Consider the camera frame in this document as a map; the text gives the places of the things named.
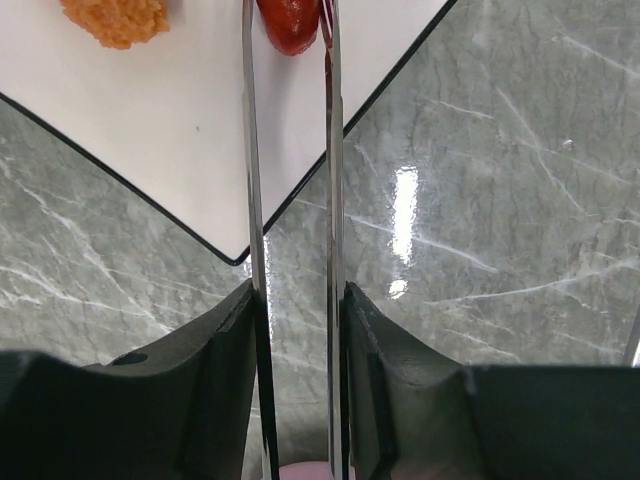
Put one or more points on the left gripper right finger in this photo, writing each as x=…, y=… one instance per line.
x=416, y=414

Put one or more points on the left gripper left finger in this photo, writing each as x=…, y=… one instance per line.
x=177, y=408

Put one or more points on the orange fried nugget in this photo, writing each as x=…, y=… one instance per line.
x=119, y=24

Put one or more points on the red sausage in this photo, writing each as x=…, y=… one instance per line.
x=291, y=25

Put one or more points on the metal food tongs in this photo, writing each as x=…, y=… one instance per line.
x=309, y=239

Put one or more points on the white square plate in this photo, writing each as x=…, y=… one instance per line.
x=166, y=117

